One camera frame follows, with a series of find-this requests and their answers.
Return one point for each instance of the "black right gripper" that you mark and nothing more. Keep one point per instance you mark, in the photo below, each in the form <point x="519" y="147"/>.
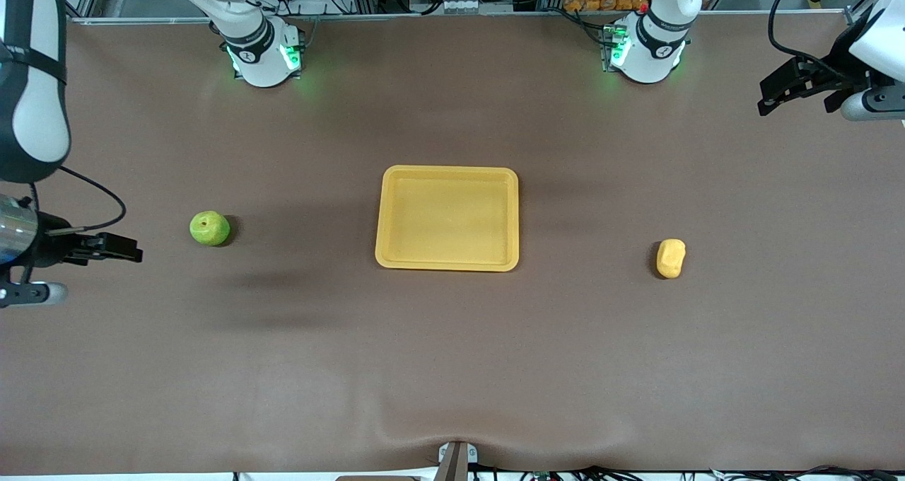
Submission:
<point x="51" y="246"/>

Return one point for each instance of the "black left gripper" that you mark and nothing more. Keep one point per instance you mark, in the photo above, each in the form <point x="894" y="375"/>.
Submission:
<point x="833" y="73"/>

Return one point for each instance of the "green apple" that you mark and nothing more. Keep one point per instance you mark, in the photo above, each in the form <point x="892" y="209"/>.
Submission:
<point x="209" y="228"/>

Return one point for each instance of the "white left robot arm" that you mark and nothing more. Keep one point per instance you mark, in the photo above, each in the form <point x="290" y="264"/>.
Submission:
<point x="654" y="55"/>

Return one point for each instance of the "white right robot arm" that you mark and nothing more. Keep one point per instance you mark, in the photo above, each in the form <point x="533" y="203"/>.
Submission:
<point x="260" y="62"/>

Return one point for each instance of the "yellow plastic tray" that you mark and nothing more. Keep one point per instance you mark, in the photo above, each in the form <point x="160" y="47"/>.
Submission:
<point x="448" y="219"/>

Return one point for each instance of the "brown table mat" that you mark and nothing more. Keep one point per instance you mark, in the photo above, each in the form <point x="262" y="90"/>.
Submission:
<point x="452" y="368"/>

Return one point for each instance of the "metal table clamp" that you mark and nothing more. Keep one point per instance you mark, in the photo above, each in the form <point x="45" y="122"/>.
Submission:
<point x="457" y="460"/>

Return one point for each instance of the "aluminium frame rail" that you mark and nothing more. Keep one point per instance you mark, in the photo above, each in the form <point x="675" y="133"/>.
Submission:
<point x="452" y="17"/>

